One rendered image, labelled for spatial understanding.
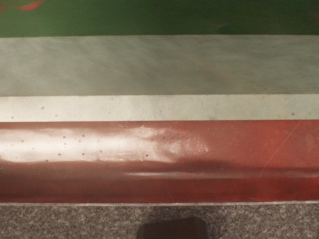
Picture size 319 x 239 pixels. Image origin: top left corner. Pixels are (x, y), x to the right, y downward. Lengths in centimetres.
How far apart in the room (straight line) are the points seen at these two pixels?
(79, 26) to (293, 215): 26
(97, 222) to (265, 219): 9
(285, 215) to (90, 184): 11
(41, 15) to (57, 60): 19
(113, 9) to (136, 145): 24
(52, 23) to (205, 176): 23
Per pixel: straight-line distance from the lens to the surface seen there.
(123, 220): 37
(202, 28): 54
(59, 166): 39
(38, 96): 35
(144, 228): 37
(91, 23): 56
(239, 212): 37
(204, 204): 37
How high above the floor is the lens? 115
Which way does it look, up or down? 67 degrees down
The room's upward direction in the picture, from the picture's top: 179 degrees counter-clockwise
